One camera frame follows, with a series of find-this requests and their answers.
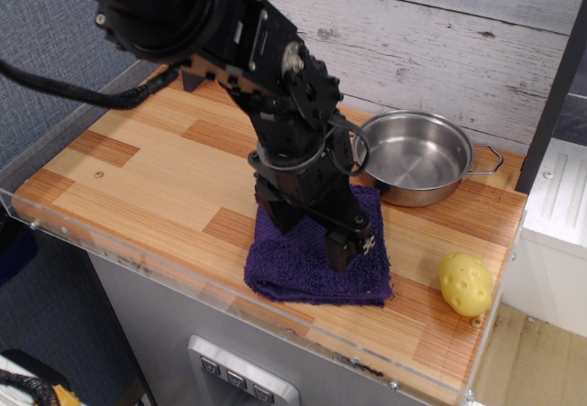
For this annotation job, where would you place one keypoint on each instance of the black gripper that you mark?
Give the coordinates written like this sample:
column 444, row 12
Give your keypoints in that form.
column 318, row 188

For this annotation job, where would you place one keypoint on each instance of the purple towel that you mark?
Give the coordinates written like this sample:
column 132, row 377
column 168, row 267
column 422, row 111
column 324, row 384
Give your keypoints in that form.
column 295, row 267

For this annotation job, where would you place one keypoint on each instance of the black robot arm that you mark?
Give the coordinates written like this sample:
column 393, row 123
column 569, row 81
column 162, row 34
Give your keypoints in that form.
column 253, row 51

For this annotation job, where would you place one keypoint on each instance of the clear acrylic front guard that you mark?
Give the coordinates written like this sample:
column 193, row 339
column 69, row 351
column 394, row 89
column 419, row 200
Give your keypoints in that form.
column 415, row 350

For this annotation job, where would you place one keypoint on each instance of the stainless steel pot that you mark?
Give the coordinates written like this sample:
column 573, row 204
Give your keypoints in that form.
column 416, row 159

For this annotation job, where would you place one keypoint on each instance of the silver dispenser button panel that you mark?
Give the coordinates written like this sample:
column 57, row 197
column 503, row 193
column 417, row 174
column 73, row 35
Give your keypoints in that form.
column 227, row 379

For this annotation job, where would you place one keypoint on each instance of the yellow toy potato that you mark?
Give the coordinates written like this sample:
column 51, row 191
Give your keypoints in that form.
column 466, row 284

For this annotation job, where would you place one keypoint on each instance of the white side cabinet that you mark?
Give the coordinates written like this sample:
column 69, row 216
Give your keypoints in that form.
column 546, row 278

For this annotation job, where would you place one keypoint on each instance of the yellow black object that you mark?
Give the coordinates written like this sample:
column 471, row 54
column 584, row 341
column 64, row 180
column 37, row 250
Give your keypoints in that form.
column 20, row 389

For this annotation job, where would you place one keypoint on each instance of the dark grey right post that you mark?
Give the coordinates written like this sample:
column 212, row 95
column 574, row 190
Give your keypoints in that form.
column 560, row 88

